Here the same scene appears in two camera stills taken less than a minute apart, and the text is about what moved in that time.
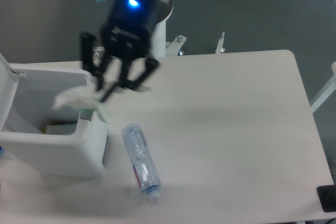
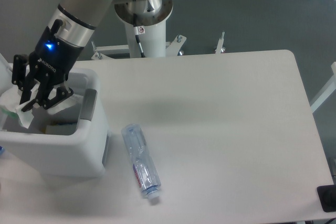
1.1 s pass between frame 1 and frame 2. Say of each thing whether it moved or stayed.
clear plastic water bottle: stayed
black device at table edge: stayed
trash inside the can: stayed
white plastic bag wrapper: moved
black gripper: moved
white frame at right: stayed
